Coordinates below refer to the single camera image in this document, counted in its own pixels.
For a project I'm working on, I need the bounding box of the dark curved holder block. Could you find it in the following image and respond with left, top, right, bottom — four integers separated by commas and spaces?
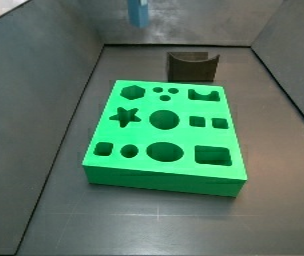
166, 52, 220, 82

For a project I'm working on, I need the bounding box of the blue rectangular block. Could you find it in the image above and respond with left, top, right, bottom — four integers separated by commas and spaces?
126, 0, 149, 28

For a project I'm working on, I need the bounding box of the green shape sorting board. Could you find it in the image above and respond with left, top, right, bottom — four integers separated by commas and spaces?
82, 80, 248, 197

